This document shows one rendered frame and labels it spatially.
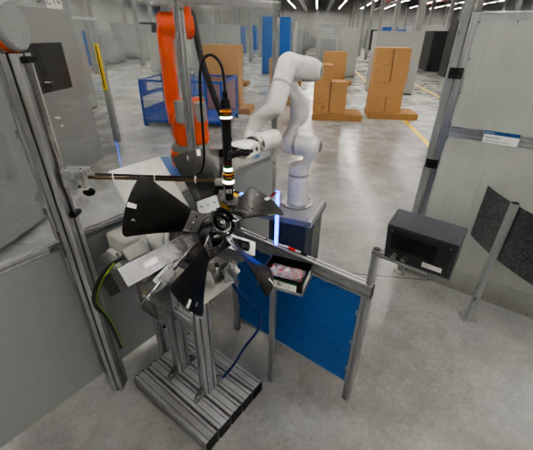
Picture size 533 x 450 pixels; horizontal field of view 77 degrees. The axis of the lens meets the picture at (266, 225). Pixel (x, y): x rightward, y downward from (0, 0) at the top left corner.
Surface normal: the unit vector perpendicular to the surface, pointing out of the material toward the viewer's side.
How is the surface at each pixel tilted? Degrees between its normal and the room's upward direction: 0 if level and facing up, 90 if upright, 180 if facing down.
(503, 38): 90
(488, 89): 90
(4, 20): 90
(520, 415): 0
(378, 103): 90
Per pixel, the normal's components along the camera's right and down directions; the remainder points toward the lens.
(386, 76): -0.13, 0.49
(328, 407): 0.01, -0.87
